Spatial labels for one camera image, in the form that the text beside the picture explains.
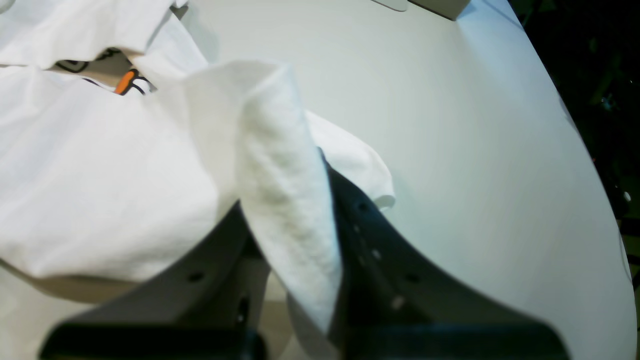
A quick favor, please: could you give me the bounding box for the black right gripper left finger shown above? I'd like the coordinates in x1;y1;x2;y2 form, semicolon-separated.
39;202;270;360

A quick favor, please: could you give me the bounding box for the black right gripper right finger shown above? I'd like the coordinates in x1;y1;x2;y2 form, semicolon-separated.
323;159;570;360

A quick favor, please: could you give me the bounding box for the white printed t-shirt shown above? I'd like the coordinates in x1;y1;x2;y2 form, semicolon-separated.
0;0;396;360

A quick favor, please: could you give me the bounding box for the grey cardboard box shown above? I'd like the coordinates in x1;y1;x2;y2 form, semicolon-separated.
370;0;473;22

